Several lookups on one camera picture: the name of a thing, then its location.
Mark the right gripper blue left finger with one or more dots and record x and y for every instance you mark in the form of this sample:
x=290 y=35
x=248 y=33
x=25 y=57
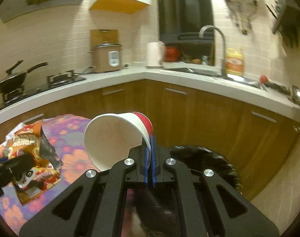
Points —
x=146 y=161

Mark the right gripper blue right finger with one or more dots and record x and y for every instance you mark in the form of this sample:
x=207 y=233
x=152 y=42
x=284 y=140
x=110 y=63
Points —
x=153 y=160

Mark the orange panda snack bag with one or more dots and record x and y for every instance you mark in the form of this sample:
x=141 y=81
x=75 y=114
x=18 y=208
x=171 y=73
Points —
x=30 y=138

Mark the red white paper cup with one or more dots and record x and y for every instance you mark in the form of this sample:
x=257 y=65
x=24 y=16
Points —
x=109 y=137

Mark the black-lined trash bin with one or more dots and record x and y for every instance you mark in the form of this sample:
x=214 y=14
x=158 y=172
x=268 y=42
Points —
x=198 y=159

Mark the floral purple tablecloth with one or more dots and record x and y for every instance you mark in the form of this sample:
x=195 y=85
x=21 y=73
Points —
x=66 y=134

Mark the red basket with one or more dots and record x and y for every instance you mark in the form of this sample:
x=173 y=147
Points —
x=171 y=55

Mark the white electric kettle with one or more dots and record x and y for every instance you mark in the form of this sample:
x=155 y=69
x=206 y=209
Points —
x=155 y=53

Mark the black wok pan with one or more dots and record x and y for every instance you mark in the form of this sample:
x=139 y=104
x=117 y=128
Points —
x=14 y=80

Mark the brown rice cooker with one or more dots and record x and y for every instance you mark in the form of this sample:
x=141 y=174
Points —
x=106 y=57

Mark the wooden base cabinets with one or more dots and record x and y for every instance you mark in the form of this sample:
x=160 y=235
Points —
x=255 y=140

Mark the black gas stove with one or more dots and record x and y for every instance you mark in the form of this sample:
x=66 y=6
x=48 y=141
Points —
x=53 y=81

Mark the yellow detergent bottle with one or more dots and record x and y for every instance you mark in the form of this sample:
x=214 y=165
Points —
x=235 y=62

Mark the wooden cutting board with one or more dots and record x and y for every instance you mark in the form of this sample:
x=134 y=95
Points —
x=101 y=36

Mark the red tomato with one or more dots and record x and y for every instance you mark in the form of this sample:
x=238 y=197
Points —
x=263 y=79

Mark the dark window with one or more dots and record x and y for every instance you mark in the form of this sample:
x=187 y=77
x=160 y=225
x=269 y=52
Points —
x=180 y=21

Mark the black wall shelf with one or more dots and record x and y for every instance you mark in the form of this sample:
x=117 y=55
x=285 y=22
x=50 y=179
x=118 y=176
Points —
x=286 y=14

